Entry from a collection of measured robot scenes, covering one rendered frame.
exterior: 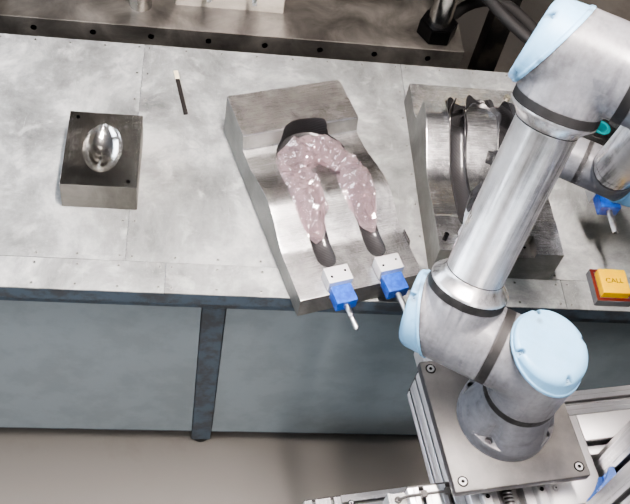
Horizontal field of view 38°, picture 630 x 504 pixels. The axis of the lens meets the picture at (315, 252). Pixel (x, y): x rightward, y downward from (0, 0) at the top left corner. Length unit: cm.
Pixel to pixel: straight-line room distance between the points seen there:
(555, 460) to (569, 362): 23
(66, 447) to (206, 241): 87
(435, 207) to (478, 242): 66
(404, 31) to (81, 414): 127
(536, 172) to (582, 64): 15
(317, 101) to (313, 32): 39
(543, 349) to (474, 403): 18
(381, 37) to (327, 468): 114
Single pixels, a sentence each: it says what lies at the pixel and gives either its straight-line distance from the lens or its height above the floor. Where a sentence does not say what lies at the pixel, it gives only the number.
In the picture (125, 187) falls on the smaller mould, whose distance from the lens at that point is 185.
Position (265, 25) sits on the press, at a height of 79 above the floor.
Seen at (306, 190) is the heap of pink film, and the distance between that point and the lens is 182.
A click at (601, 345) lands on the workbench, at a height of 57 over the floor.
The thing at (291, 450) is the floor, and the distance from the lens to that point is 253.
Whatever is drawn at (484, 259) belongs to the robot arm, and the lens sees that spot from 124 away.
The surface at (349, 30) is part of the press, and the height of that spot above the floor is 78.
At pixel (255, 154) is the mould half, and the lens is 192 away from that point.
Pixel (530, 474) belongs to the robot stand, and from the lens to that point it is 146.
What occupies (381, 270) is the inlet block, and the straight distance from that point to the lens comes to 177.
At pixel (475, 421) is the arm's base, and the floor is 108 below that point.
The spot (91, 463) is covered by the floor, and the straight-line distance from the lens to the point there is 250.
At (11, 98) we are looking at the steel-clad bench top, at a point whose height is 80.
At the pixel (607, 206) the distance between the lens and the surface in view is 196.
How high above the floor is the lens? 230
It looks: 53 degrees down
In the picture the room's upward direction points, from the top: 14 degrees clockwise
